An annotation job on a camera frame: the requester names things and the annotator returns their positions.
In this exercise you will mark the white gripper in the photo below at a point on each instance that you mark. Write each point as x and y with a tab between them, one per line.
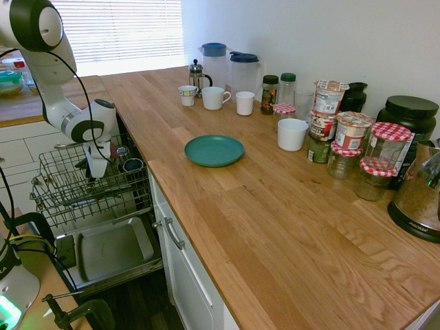
98	161

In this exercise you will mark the stainless dishwasher door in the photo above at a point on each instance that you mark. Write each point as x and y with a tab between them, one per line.
110	247

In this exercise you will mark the clear glass jar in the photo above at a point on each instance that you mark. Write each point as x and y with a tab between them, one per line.
122	151

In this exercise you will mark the dark blue mug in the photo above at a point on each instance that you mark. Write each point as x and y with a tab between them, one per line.
132	165

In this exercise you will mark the metal cabinet knob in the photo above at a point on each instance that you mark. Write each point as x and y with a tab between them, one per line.
157	225

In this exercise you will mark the glass container teal lid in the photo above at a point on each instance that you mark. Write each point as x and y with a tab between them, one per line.
10	87

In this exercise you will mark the fibreboard robot mounting board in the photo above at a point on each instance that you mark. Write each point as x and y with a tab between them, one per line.
43	275

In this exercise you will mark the plastic container red clip lid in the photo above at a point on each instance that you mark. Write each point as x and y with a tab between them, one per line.
13	63

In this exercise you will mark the white cup patterned band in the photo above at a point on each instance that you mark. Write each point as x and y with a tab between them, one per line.
187	96

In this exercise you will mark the teal plate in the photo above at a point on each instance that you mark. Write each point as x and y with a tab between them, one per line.
213	151

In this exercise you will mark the white window blind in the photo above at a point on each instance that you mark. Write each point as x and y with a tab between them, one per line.
120	34

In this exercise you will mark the glass French press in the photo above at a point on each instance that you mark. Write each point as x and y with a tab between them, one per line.
196	77

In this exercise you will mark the large white mug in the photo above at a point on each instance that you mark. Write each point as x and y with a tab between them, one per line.
212	99

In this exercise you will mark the clear pitcher light blue lid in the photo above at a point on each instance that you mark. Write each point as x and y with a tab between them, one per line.
214	68

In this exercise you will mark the small white ribbed cup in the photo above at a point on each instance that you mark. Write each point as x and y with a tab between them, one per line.
244	103

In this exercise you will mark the clear pitcher dark blue lid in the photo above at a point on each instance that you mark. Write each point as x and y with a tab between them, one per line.
244	79

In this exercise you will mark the spice jar black lid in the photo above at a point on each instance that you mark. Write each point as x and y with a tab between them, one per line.
269	96

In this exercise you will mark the glass jar red checked lid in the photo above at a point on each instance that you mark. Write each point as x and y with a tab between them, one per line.
373	182
345	163
283	118

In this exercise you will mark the wide white cup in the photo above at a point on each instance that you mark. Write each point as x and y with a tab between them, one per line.
292	135

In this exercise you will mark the clear bottle green lid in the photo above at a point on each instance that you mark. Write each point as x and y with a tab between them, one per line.
288	89

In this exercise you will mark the clear drinking glass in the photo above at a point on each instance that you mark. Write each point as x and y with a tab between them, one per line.
304	103

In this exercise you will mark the dark green can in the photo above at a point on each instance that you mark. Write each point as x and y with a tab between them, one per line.
318	149

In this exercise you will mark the yogurt cup red brown label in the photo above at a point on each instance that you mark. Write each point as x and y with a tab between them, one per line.
323	127

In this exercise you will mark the stacked yogurt cups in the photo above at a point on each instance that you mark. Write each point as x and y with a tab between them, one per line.
330	98

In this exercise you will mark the black lidded jar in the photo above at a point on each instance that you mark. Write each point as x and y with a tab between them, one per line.
355	98

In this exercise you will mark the large glass jar checked lid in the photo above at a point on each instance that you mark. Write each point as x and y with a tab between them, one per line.
388	148

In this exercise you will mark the large black tub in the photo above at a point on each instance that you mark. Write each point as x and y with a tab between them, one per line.
412	113

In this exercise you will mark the stainless steel electric kettle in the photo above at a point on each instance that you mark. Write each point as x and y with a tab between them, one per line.
416	192

